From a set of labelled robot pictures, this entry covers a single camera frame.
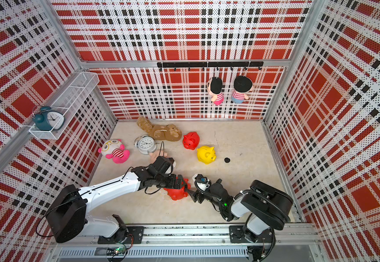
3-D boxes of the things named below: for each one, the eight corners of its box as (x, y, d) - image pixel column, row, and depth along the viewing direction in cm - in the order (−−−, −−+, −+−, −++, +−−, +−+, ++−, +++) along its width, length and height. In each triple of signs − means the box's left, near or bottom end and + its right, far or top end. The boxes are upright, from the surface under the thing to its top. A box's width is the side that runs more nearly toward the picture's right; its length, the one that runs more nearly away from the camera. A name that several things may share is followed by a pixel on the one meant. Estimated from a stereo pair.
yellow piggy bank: (196, 165, 99) (196, 157, 91) (197, 154, 104) (196, 146, 97) (214, 165, 99) (216, 157, 91) (214, 154, 104) (215, 145, 97)
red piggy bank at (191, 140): (189, 153, 104) (188, 145, 97) (182, 145, 108) (181, 136, 101) (202, 145, 108) (202, 136, 101) (194, 138, 112) (194, 129, 105)
